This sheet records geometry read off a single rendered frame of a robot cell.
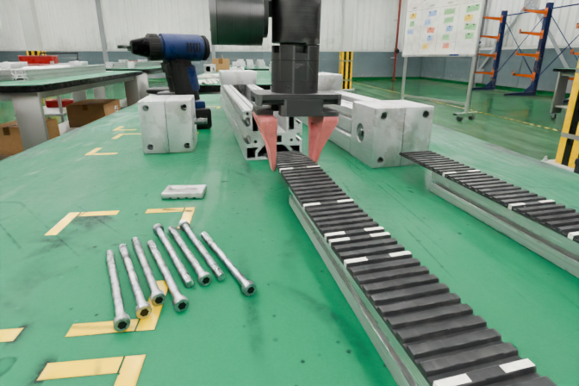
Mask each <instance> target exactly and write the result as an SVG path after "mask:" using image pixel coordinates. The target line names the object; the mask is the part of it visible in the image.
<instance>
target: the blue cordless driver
mask: <svg viewBox="0 0 579 386"><path fill-rule="evenodd" d="M117 48H122V49H130V51H131V53H132V54H135V55H139V56H142V57H147V58H148V59H149V60H162V61H167V62H168V64H165V69H166V72H167V76H168V77H169V78H171V81H172V84H173V89H174V92H175V95H194V97H195V108H196V118H207V121H208V124H196V129H205V128H211V127H212V119H211V110H210V109H209V108H206V107H205V102H204V101H203V100H199V99H200V96H199V92H198V91H199V89H200V85H199V81H198V77H197V73H196V66H195V65H192V64H191V61H201V60H207V59H208V57H209V55H210V45H209V40H208V39H207V37H206V36H205V35H199V34H159V35H157V34H146V36H145V37H141V38H138V39H134V40H131V41H130V42H129V45H117Z"/></svg>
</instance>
